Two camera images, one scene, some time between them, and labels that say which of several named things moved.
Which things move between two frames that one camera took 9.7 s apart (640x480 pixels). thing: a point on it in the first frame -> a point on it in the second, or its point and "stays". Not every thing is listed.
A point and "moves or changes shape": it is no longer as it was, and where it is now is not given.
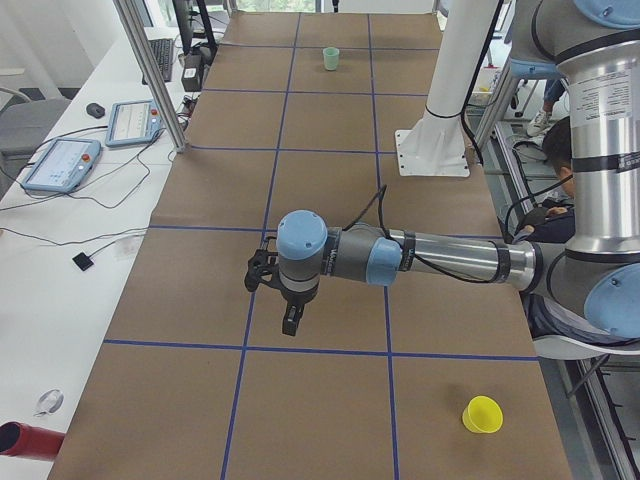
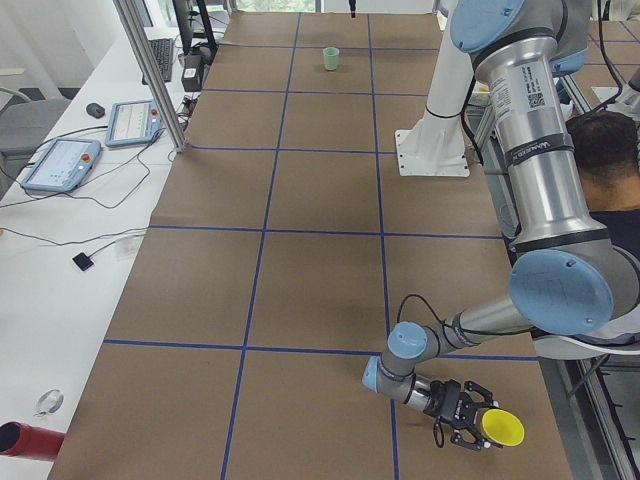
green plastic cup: x=330 y=58 stays
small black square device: x=82 y=261 stays
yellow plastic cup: x=482 y=414 moves or changes shape
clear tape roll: x=50 y=402 stays
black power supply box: x=192 y=73 stays
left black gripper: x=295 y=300 -> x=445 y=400
